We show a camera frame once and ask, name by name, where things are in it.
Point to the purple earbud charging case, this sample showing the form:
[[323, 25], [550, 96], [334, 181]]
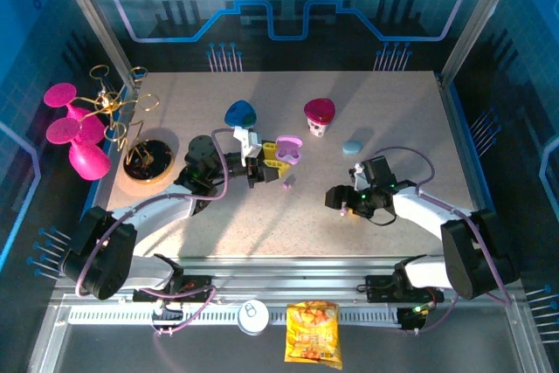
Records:
[[288, 143]]

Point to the light blue earbud charging case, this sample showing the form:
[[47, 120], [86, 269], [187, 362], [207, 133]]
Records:
[[352, 147]]

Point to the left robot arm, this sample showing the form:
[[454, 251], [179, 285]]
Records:
[[153, 207]]

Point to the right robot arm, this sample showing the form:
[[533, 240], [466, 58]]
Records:
[[463, 255]]

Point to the purple earbud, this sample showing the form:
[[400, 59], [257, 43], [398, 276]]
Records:
[[286, 184]]

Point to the blue lid yogurt cup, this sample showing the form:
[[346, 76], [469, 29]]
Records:
[[239, 113]]

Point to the pink lid yogurt cup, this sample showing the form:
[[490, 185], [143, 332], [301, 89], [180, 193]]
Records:
[[320, 111]]

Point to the small controller board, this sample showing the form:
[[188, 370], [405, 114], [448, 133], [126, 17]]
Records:
[[168, 316], [412, 318]]

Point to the yellow snack bag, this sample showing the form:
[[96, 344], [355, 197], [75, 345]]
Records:
[[312, 333]]

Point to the white tin can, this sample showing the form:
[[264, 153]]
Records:
[[252, 318]]

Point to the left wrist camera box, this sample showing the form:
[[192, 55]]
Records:
[[246, 141]]

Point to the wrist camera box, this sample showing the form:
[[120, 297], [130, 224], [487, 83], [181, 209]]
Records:
[[246, 141], [360, 178]]

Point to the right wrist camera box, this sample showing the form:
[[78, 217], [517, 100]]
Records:
[[360, 178]]

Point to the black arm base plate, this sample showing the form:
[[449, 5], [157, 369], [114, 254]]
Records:
[[196, 288], [380, 288]]

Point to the aluminium frame rail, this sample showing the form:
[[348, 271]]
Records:
[[284, 277]]

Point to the aluminium frame post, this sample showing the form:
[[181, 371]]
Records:
[[87, 10], [480, 10]]

